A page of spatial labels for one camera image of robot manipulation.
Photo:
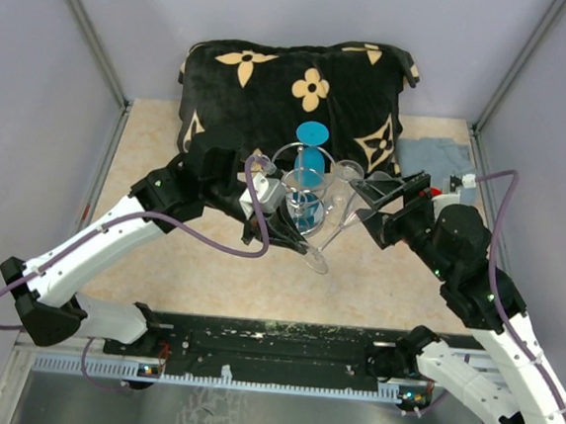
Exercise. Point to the clear wine glass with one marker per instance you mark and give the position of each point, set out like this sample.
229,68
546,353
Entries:
339,192
342,220

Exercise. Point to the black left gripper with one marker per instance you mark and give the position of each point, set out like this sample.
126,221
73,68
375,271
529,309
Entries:
283,233

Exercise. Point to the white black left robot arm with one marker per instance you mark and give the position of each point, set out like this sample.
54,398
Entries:
209,175

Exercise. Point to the chrome wire wine glass rack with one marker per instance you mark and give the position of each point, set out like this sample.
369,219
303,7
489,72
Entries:
306,206

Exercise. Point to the black floral blanket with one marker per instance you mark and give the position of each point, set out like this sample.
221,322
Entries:
264,93

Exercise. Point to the grey slotted cable duct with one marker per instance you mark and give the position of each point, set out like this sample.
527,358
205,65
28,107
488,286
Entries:
135,371

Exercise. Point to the clear wine glass front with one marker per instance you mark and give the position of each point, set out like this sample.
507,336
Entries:
342,220

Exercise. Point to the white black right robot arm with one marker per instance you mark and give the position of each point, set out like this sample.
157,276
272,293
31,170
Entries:
454,243

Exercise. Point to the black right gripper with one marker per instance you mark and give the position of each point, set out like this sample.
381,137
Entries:
383,227

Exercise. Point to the clear wine glass right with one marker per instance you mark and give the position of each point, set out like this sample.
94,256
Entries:
339,192

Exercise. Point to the grey blue cloth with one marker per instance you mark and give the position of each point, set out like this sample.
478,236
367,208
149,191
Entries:
441,158

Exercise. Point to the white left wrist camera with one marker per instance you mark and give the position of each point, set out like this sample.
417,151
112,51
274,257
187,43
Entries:
270,193

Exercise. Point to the blue plastic wine glass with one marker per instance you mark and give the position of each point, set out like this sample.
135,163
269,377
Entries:
310,163

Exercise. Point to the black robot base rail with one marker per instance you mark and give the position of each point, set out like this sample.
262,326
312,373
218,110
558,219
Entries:
281,352

